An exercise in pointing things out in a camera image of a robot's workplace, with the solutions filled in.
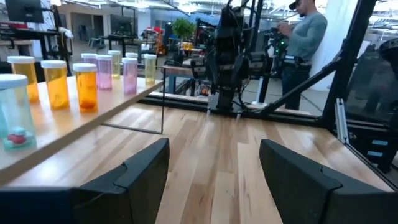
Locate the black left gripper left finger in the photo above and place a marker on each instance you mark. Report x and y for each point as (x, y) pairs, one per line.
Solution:
(140, 186)

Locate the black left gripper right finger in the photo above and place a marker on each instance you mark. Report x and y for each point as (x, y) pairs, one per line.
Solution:
(298, 193)

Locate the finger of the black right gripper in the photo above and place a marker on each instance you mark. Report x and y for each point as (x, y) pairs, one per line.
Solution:
(238, 70)
(212, 70)

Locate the yellow medicine bottle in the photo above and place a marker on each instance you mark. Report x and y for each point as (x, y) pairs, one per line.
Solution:
(115, 65)
(132, 55)
(150, 70)

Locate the orange medicine bottle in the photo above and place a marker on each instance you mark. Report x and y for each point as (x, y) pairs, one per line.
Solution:
(86, 90)
(56, 87)
(26, 77)

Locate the teal medicine bottle with pills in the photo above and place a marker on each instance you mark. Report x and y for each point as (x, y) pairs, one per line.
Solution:
(17, 118)

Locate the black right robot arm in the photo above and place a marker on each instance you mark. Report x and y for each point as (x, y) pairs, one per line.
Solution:
(228, 37)

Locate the white stand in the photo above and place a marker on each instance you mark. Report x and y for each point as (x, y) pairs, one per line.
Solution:
(258, 93)

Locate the green indoor tree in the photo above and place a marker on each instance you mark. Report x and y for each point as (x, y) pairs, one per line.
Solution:
(183, 28)

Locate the person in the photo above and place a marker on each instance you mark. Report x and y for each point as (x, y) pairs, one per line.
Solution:
(304, 40)

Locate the black computer monitor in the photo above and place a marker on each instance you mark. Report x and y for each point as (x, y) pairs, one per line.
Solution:
(25, 11)

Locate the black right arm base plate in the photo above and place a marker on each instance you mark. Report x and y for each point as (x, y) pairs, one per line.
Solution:
(225, 109)

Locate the silver bracket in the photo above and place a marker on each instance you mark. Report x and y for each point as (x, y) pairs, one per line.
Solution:
(341, 121)

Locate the wooden shelf black metal frame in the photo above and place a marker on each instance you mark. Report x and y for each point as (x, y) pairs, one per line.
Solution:
(77, 118)

